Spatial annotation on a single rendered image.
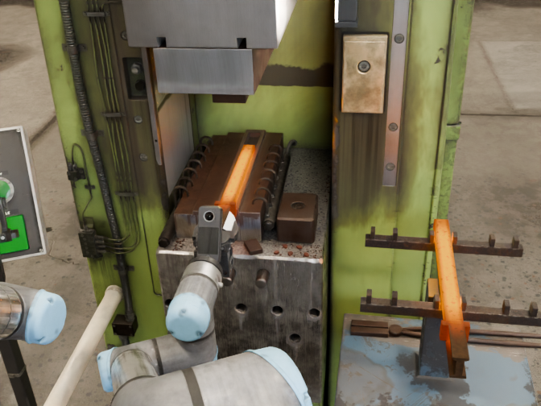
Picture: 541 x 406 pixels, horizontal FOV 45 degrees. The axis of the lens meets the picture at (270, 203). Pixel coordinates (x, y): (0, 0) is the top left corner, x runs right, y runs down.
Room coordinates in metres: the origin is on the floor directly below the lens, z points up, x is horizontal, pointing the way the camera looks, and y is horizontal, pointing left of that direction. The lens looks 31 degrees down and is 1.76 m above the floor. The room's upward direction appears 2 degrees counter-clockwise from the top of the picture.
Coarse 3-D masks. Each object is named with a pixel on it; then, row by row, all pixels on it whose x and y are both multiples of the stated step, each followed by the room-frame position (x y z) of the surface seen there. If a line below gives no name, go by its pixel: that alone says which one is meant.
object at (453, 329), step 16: (448, 224) 1.14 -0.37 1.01; (448, 240) 1.08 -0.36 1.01; (448, 256) 1.03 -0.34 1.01; (448, 272) 0.98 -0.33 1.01; (448, 288) 0.93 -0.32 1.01; (448, 304) 0.89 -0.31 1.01; (448, 320) 0.85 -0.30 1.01; (448, 336) 0.83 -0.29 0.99; (464, 336) 0.79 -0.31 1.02; (448, 352) 0.80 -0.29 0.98; (464, 352) 0.76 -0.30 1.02; (448, 368) 0.76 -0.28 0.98; (464, 368) 0.76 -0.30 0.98
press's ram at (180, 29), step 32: (128, 0) 1.28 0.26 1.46; (160, 0) 1.27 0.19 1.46; (192, 0) 1.26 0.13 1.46; (224, 0) 1.25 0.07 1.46; (256, 0) 1.24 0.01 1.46; (288, 0) 1.42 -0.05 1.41; (128, 32) 1.28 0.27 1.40; (160, 32) 1.27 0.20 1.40; (192, 32) 1.26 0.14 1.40; (224, 32) 1.25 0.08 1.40; (256, 32) 1.24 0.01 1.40
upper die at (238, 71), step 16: (160, 48) 1.27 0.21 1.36; (176, 48) 1.26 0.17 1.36; (192, 48) 1.26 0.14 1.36; (208, 48) 1.25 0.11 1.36; (224, 48) 1.25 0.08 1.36; (240, 48) 1.25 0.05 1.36; (256, 48) 1.29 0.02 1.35; (160, 64) 1.27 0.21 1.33; (176, 64) 1.26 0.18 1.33; (192, 64) 1.26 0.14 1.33; (208, 64) 1.25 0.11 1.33; (224, 64) 1.25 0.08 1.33; (240, 64) 1.24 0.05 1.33; (256, 64) 1.28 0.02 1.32; (160, 80) 1.27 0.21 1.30; (176, 80) 1.26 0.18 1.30; (192, 80) 1.26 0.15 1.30; (208, 80) 1.25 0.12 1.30; (224, 80) 1.25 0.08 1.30; (240, 80) 1.24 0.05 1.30; (256, 80) 1.27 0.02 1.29
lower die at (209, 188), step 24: (216, 144) 1.62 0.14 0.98; (240, 144) 1.58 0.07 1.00; (264, 144) 1.59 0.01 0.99; (216, 168) 1.46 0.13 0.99; (264, 168) 1.45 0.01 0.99; (192, 192) 1.37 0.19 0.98; (216, 192) 1.34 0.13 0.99; (240, 192) 1.32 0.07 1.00; (264, 192) 1.33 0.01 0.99; (192, 216) 1.26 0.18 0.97; (240, 216) 1.25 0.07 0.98
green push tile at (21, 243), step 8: (16, 216) 1.18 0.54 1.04; (8, 224) 1.17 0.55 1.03; (16, 224) 1.18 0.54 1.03; (24, 224) 1.18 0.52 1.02; (24, 232) 1.17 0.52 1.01; (16, 240) 1.16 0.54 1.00; (24, 240) 1.16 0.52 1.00; (0, 248) 1.14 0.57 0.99; (8, 248) 1.15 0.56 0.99; (16, 248) 1.15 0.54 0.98; (24, 248) 1.15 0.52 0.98
